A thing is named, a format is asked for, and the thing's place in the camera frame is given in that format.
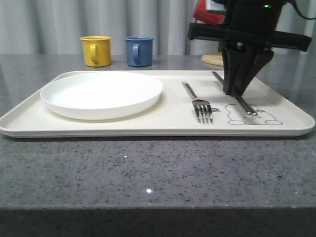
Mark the red enamel mug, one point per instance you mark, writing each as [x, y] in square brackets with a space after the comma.
[201, 14]

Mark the yellow enamel mug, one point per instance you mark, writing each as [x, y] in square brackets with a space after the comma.
[96, 50]

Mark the wooden mug tree stand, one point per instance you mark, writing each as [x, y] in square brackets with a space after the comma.
[214, 58]

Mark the silver metal chopstick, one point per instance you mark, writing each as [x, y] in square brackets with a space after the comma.
[221, 80]
[247, 109]

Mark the beige rabbit serving tray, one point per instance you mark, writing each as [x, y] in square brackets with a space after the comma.
[172, 115]

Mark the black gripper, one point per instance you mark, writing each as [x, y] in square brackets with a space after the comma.
[247, 21]

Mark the blue enamel mug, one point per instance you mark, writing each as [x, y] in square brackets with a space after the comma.
[139, 51]

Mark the silver metal fork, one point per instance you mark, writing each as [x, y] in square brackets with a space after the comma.
[201, 107]

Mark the white round plate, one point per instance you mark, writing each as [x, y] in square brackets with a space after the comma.
[102, 95]

